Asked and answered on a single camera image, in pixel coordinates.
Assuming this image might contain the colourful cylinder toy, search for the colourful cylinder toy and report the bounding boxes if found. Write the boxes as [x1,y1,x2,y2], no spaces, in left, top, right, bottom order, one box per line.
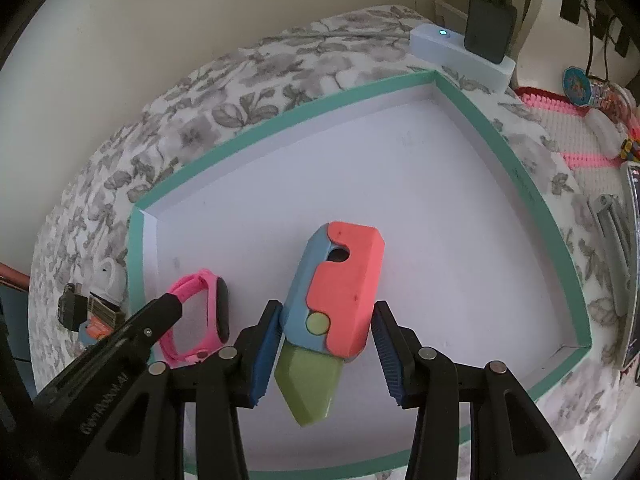
[562,65,628,111]

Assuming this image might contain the grey floral blanket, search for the grey floral blanket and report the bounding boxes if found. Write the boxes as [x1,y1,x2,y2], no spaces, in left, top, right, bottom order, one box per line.
[27,5,640,480]

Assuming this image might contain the grey phone stand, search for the grey phone stand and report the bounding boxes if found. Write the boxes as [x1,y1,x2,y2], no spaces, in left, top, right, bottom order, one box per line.
[587,192,633,318]

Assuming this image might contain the teal-edged white box lid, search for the teal-edged white box lid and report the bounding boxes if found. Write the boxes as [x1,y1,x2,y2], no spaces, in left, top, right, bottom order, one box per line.
[127,69,593,480]

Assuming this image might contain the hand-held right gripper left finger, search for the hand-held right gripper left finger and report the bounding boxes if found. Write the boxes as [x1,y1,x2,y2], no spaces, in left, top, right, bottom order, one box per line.
[115,300,284,480]

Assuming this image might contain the white power strip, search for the white power strip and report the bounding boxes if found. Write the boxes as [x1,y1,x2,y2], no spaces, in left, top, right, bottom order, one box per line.
[410,23,516,93]

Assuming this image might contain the pink smart watch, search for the pink smart watch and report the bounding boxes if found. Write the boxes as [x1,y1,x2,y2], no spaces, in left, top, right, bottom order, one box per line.
[159,269,232,367]

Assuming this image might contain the white oval case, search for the white oval case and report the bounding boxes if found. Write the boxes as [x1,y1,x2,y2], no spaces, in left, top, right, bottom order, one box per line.
[585,107,626,158]

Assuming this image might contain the gold patterned lighter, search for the gold patterned lighter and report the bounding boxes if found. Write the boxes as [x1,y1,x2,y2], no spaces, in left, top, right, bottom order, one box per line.
[87,295,126,328]

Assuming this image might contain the pink rail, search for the pink rail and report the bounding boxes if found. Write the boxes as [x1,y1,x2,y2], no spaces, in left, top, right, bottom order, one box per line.
[0,267,31,291]

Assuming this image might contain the black plug charger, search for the black plug charger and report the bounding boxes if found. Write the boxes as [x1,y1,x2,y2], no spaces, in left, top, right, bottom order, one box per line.
[57,282,91,331]

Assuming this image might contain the white pink crocheted mat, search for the white pink crocheted mat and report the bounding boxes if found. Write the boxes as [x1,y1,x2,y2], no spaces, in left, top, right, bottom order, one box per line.
[515,87,640,376]

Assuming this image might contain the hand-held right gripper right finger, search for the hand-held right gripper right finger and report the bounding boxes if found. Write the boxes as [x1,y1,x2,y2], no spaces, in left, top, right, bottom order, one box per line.
[371,300,583,480]

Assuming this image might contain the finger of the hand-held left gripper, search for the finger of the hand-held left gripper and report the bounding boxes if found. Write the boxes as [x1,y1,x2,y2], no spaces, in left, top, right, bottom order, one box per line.
[97,294,184,361]

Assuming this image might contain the black plugged-in charger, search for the black plugged-in charger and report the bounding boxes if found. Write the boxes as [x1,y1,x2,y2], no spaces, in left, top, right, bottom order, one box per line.
[464,0,518,65]

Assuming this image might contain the white smart watch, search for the white smart watch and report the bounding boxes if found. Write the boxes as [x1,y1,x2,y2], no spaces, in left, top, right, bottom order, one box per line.
[95,257,126,306]

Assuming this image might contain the black adapter cable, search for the black adapter cable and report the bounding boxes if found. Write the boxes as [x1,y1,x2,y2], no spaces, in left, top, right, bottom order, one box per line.
[585,5,617,83]

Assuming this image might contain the white shelf unit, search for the white shelf unit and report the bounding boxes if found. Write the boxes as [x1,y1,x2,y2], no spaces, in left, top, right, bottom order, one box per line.
[517,0,640,96]

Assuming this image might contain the colourful toy beads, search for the colourful toy beads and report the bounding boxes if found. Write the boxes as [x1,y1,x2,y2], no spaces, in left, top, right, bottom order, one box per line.
[620,130,640,162]

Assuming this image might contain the large coral blue toy knife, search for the large coral blue toy knife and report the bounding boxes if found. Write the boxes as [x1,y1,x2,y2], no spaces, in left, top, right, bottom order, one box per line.
[274,221,386,428]

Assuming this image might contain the small orange blue toy knife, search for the small orange blue toy knife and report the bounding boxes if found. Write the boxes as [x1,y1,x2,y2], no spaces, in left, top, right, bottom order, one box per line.
[79,322,113,348]

